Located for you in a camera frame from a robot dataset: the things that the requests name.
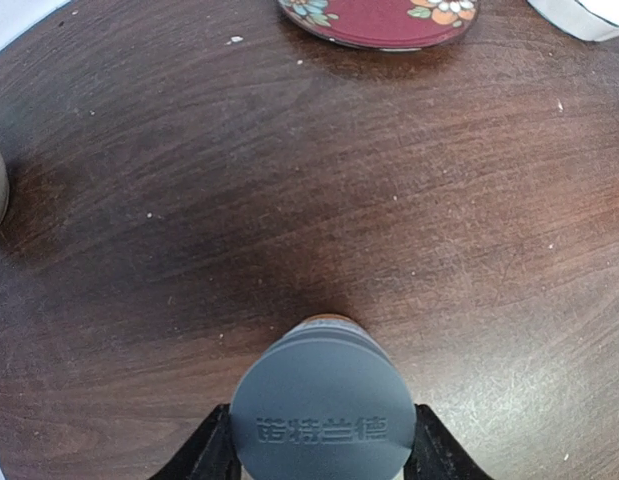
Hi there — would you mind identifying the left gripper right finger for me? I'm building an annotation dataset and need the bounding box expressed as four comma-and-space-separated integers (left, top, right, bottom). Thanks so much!
403, 404, 492, 480

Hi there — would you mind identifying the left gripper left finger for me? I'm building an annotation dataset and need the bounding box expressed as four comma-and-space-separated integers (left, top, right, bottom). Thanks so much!
149, 404, 242, 480

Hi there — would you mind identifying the grey lid vitamin bottle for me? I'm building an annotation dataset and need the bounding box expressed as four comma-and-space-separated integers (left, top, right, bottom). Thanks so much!
230, 314, 417, 479

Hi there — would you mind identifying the red floral plate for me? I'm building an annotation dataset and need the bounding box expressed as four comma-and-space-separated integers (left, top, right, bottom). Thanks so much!
277, 0, 480, 52

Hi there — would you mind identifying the white scalloped bowl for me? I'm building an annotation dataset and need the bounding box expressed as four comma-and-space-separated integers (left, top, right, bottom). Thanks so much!
528, 0, 619, 42

